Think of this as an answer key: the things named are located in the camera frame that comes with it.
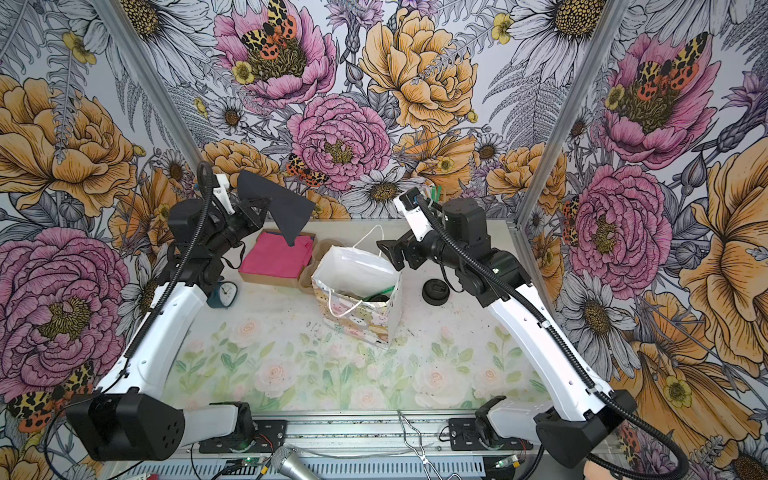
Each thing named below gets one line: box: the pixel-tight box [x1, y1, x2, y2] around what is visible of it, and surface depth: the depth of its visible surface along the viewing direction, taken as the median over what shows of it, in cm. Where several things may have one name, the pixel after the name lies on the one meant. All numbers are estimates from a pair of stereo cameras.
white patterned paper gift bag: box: [310, 225, 403, 348], surface depth 82 cm
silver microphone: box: [271, 445, 321, 480], surface depth 69 cm
